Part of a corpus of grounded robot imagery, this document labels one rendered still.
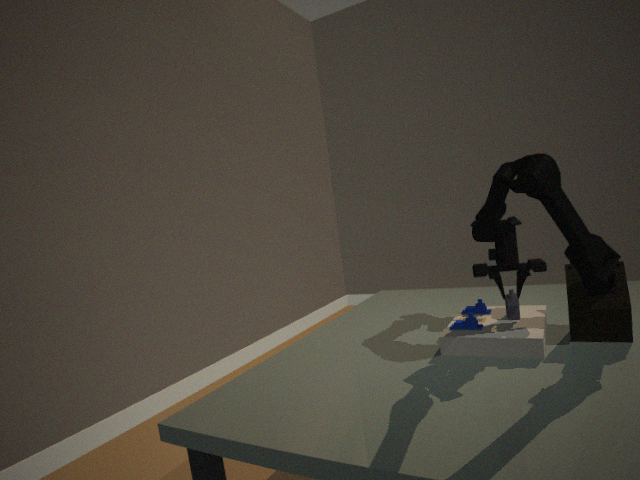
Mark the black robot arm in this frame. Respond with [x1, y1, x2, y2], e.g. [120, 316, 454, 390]
[471, 154, 621, 297]

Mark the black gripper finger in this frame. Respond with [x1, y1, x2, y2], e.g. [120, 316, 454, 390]
[516, 271, 531, 299]
[488, 273, 505, 300]

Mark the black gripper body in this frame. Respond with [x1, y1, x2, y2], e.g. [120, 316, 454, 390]
[473, 242, 547, 277]

